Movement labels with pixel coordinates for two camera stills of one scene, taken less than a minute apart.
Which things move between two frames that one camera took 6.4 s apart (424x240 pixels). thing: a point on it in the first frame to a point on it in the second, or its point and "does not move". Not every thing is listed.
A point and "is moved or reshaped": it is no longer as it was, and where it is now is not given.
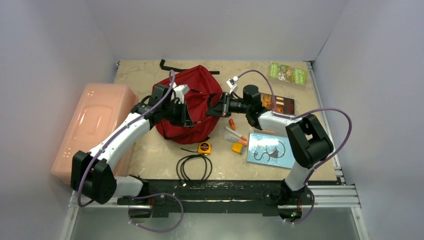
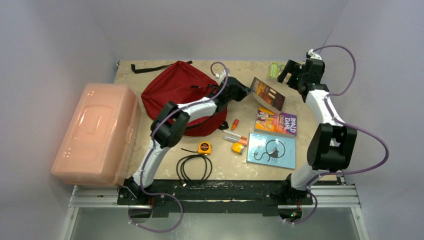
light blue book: [270, 150] does not move
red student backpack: [202, 85] is moved or reshaped
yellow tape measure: [204, 147] does not move
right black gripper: [224, 105] to [292, 71]
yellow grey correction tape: [237, 148] does not move
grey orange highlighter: [233, 139] does not move
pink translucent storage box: [100, 107] does not move
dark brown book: [282, 104] is moved or reshaped
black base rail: [219, 197] does not move
